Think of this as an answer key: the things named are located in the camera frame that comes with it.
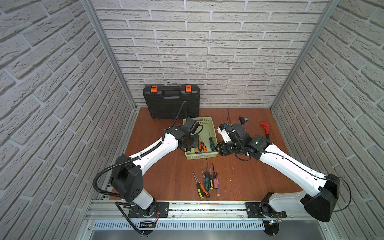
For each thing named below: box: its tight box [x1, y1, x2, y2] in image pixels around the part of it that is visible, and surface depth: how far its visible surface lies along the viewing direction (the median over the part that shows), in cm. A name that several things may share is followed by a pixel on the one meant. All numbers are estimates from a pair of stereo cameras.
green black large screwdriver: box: [204, 158, 210, 192], surface depth 82 cm
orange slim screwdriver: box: [195, 175, 211, 199], surface depth 79 cm
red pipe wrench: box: [260, 121, 270, 139], surface depth 108 cm
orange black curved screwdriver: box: [201, 140, 208, 152], surface depth 97 cm
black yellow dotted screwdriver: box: [209, 163, 214, 190], surface depth 83 cm
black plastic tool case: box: [143, 84, 201, 120], surface depth 95 cm
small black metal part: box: [238, 116, 249, 125], surface depth 112 cm
